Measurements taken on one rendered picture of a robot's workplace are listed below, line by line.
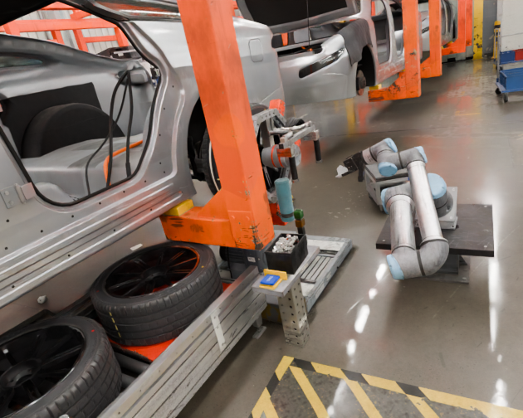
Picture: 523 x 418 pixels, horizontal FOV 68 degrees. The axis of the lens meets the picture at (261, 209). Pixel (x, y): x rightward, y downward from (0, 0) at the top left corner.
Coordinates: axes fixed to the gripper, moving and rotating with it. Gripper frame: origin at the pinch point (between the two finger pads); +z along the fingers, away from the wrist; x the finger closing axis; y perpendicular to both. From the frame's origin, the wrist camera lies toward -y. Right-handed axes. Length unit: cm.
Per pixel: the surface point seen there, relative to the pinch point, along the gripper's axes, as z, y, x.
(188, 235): 71, 20, 58
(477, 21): -102, -1, -1278
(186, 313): 58, -7, 100
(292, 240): 12, -7, 60
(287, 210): 29.7, -0.2, 20.2
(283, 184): 22.5, 14.5, 20.1
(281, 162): 20.9, 25.8, 11.4
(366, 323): 11, -71, 45
